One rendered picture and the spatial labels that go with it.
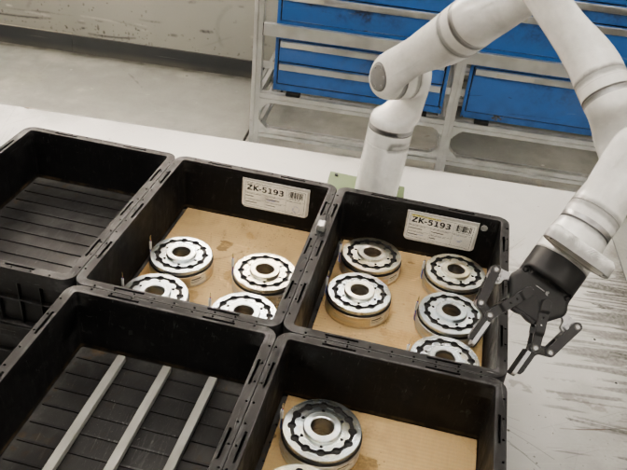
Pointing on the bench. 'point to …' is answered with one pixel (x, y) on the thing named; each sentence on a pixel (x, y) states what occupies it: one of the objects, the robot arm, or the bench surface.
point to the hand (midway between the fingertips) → (496, 350)
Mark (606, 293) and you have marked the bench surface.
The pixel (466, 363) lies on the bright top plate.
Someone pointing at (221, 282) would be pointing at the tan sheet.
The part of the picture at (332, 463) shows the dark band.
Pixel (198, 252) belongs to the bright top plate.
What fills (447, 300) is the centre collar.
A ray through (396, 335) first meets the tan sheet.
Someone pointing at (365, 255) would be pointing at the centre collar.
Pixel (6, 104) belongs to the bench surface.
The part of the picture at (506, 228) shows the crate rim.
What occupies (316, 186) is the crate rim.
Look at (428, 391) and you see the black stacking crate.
